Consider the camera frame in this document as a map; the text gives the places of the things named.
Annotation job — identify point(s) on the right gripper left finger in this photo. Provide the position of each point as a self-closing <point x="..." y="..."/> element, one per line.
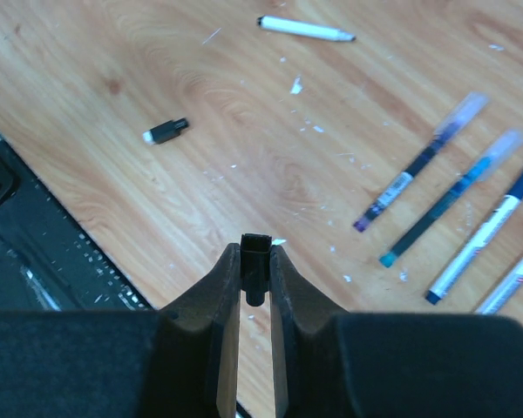
<point x="179" y="361"/>

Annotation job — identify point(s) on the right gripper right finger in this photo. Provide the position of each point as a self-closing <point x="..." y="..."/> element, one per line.
<point x="329" y="362"/>

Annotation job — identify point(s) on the small black pen cap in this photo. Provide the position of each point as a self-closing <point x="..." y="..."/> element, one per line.
<point x="255" y="258"/>

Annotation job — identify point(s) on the white pen black tip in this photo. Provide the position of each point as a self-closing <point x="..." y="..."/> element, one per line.
<point x="478" y="242"/>

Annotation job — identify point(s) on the white marker yellow end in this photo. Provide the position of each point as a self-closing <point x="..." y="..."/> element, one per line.
<point x="508" y="286"/>

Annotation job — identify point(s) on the teal barrel gel pen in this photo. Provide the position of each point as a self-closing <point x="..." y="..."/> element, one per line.
<point x="486" y="164"/>

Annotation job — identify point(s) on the dark purple pen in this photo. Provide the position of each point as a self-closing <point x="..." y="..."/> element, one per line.
<point x="469" y="108"/>

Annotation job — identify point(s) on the white pen dark barrel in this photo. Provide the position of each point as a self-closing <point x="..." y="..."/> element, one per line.
<point x="304" y="29"/>

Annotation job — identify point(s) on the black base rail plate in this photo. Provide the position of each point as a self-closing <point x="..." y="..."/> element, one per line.
<point x="48" y="262"/>

